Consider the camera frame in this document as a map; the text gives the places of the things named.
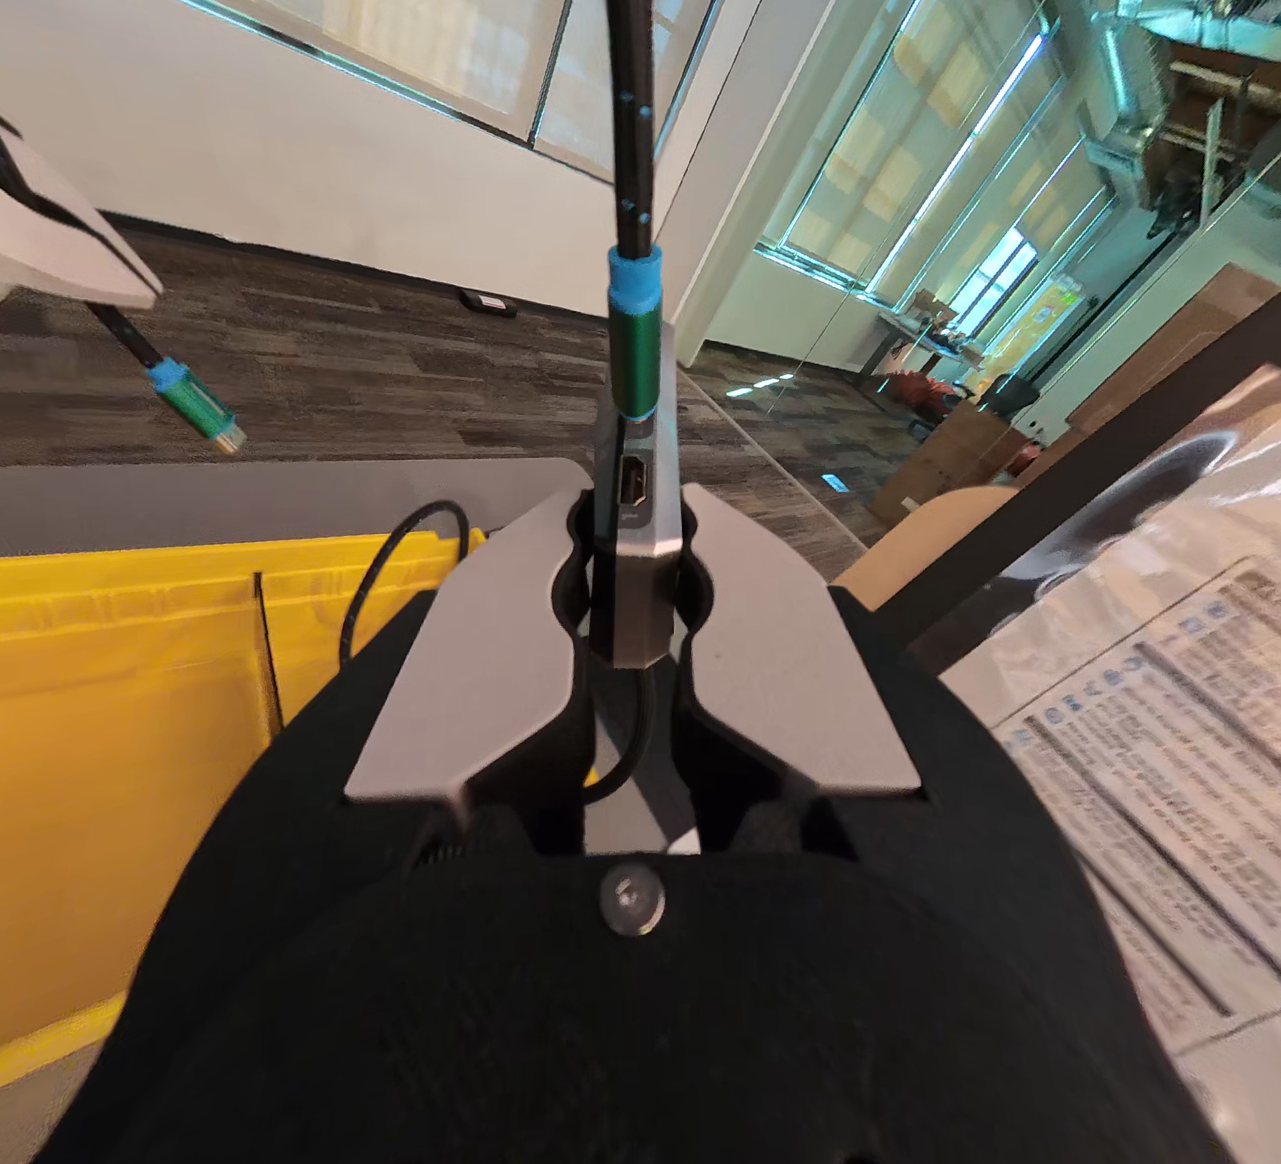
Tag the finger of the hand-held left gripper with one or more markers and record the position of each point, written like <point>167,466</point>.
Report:
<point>25,180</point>
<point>69,268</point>

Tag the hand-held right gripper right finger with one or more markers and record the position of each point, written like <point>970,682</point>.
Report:
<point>790,684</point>

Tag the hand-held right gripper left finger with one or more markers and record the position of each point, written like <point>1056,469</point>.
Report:
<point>470,684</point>

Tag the dark grey USB hub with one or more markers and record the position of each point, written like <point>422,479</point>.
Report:
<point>641,584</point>

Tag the yellow plastic bin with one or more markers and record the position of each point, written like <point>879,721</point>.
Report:
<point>129,733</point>

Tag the black bin divider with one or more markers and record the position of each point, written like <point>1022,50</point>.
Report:
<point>268,653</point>

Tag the cardboard box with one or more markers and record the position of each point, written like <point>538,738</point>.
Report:
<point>950,463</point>

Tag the instruction sheet on stand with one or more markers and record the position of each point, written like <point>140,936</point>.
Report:
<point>1050,509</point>

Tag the black office chair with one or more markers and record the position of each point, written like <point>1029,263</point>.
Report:
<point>1006,398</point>

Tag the taped instruction sheet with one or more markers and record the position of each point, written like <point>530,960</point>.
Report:
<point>1150,733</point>

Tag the small black floor box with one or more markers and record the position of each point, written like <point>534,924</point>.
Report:
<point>490,303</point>

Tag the brown cardboard panel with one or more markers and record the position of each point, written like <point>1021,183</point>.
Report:
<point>1181,353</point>

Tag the tall window with blinds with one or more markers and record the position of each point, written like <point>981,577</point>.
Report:
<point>901,132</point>

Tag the silver ceiling ductwork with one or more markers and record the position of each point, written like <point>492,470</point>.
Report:
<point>1130,72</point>

